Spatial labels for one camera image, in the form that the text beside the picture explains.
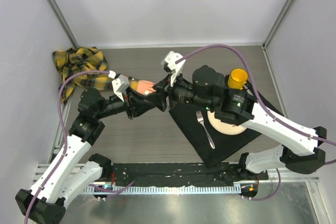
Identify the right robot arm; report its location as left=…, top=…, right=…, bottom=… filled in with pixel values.
left=145, top=65, right=326, bottom=179

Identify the black scalloped placemat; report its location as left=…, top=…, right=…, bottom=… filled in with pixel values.
left=168, top=77, right=285, bottom=169

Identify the silver fork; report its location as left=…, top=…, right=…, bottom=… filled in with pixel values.
left=196, top=110, right=215, bottom=150

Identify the yellow plaid shirt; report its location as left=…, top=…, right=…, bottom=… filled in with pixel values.
left=51, top=46, right=140, bottom=103

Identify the white cable duct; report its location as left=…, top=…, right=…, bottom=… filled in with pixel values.
left=83, top=185, right=242, bottom=195

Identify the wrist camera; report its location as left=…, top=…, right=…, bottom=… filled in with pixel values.
left=108, top=70, right=129, bottom=102
left=161, top=51, right=186, bottom=87

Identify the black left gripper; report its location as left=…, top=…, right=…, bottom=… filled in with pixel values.
left=95, top=86, right=154, bottom=119

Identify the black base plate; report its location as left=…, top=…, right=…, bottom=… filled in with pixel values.
left=113, top=162, right=269, bottom=187

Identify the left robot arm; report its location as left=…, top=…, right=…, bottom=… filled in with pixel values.
left=15, top=88, right=155, bottom=223

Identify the pink cream plate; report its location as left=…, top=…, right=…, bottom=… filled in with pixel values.
left=207, top=111, right=247, bottom=135

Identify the mannequin hand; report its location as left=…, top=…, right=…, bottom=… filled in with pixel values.
left=136, top=80, right=155, bottom=95

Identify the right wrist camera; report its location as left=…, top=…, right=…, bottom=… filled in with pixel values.
left=161, top=51, right=186, bottom=87

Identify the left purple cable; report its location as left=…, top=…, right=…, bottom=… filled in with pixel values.
left=25, top=70, right=111, bottom=223

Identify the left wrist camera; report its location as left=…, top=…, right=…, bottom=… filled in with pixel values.
left=108, top=70, right=129, bottom=102

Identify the yellow mug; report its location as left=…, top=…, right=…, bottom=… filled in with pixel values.
left=227, top=68, right=248, bottom=90

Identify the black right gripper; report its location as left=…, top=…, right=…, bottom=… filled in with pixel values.
left=145, top=70, right=214, bottom=112

